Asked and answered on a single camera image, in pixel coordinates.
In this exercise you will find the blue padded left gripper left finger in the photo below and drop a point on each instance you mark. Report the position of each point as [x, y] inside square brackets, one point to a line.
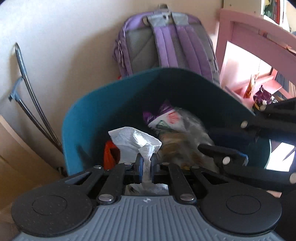
[138, 168]

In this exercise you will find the cream wooden door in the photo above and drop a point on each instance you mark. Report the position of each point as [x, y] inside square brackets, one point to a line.
[21, 170]

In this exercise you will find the white bookshelf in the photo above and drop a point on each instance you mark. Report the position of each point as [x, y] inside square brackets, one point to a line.
[279, 12]

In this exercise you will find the dark padded left gripper right finger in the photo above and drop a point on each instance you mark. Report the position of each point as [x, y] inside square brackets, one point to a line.
[154, 168]

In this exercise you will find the pink wooden chair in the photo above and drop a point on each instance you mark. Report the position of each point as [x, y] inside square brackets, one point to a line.
[249, 46]

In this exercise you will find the purple grey backpack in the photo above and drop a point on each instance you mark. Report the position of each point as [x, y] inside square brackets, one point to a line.
[165, 39]

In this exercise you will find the teal plastic trash bin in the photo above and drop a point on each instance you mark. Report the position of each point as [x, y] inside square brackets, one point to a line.
[119, 104]

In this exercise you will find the red plastic bag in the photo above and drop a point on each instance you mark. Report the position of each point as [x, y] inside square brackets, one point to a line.
[111, 155]

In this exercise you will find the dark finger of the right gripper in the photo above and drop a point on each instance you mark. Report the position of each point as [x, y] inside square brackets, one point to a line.
[223, 155]

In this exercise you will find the white tissue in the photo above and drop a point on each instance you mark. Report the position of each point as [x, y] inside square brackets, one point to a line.
[132, 142]

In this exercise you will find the purple white snack wrapper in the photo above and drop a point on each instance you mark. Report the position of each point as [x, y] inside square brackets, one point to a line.
[173, 119]

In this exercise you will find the purple toy under chair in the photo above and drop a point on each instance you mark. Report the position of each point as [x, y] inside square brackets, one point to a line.
[263, 98]

